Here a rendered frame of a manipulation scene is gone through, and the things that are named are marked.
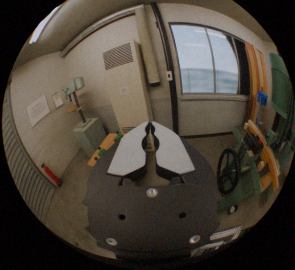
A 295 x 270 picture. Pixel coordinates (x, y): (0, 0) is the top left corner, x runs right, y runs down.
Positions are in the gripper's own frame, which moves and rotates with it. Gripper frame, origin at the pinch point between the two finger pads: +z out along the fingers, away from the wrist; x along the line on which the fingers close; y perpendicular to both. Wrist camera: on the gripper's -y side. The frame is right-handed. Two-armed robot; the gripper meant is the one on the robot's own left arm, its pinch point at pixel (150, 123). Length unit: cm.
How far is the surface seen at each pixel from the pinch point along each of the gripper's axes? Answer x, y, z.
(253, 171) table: 57, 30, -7
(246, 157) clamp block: 49, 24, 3
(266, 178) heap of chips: 58, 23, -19
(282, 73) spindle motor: 60, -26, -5
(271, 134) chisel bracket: 67, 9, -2
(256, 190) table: 54, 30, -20
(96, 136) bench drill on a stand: -100, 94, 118
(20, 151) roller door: -226, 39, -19
